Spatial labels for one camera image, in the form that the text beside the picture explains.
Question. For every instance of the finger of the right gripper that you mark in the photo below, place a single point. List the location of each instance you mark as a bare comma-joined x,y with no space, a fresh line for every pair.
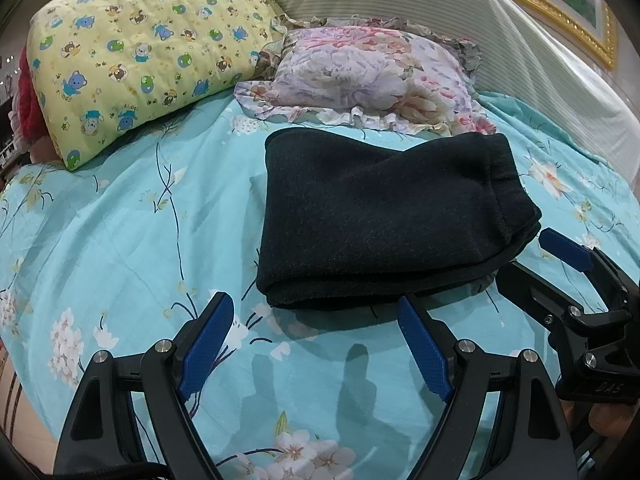
553,309
591,262

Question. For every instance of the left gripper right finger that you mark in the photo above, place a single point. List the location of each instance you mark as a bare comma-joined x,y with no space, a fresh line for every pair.
433,365

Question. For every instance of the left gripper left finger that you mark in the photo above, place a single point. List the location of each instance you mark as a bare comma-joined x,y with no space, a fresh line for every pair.
198,344

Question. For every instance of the black pants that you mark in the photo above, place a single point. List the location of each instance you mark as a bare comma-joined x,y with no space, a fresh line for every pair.
348,224

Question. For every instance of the right hand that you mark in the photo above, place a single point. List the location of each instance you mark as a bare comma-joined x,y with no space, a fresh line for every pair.
612,421

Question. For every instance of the turquoise floral bed sheet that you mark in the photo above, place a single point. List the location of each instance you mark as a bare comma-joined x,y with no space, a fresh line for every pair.
116,256

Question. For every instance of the white striped headboard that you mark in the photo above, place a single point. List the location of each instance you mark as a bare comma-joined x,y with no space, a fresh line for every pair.
519,58

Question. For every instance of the pink purple floral pillow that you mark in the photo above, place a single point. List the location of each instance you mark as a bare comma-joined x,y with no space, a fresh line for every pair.
371,74

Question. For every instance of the red cloth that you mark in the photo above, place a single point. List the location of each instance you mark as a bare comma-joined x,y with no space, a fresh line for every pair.
29,131

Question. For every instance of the yellow cartoon print pillow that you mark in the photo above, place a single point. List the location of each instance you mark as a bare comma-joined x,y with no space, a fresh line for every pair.
101,68

